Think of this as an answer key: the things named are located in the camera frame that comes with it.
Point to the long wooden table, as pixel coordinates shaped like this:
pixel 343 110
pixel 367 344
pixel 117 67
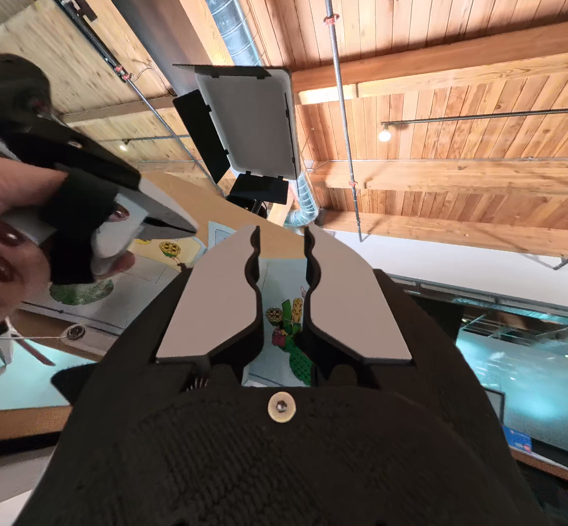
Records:
pixel 541 464

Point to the instruction booklet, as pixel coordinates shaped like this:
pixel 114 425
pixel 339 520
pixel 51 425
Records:
pixel 279 282

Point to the blue flat box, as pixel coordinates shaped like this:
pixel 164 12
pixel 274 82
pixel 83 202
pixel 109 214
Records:
pixel 518 439

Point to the person's left hand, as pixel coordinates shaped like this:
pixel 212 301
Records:
pixel 22 184

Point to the wooden book stand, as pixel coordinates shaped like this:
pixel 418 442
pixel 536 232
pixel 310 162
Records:
pixel 213 206

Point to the studio light on stand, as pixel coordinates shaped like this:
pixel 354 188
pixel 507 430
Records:
pixel 248 122

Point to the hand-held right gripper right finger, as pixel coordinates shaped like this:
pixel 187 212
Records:
pixel 355 304

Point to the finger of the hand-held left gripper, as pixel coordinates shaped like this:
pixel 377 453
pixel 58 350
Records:
pixel 164 231
pixel 164 208

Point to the laptop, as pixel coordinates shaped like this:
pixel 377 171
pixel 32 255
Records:
pixel 496 406

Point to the ceiling spot lamp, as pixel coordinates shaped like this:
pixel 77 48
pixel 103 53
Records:
pixel 384 134

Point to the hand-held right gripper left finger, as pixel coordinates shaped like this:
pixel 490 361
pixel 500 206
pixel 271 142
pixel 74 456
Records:
pixel 213 304

